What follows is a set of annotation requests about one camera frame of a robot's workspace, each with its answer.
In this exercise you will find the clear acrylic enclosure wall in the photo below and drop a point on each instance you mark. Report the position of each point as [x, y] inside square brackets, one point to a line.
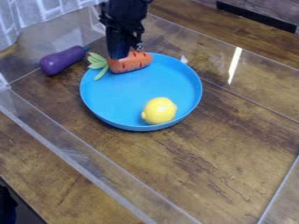
[222, 168]

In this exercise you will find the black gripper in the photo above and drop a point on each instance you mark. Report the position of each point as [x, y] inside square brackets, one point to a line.
[121, 16]

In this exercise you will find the blue round tray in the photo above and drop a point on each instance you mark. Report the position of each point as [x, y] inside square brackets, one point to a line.
[117, 96]

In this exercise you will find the white grid curtain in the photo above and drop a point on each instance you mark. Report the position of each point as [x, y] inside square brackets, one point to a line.
[21, 13]

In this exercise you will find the orange toy carrot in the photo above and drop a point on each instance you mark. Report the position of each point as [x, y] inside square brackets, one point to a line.
[133, 61]

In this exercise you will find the purple toy eggplant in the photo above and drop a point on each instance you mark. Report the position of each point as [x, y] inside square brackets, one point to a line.
[55, 62]

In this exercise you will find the yellow toy lemon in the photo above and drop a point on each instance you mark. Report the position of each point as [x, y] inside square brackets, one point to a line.
[159, 111]

